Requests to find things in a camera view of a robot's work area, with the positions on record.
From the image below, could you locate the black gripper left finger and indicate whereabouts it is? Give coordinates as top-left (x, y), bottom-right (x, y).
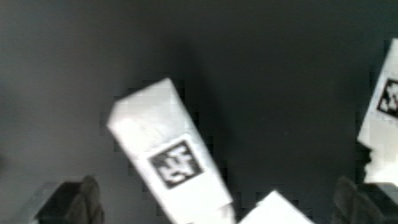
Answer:
top-left (11, 175), bottom-right (109, 224)

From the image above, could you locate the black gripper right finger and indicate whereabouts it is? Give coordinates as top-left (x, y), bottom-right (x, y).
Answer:
top-left (331, 177), bottom-right (398, 224)

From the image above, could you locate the white table leg three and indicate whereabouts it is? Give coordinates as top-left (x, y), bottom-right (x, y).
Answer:
top-left (358, 38), bottom-right (398, 186)

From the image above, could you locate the white table leg four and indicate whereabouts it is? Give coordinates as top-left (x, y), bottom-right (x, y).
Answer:
top-left (107, 79), bottom-right (237, 224)

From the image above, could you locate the white left obstacle wall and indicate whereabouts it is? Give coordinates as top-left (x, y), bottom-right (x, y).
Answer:
top-left (239, 190), bottom-right (315, 224)

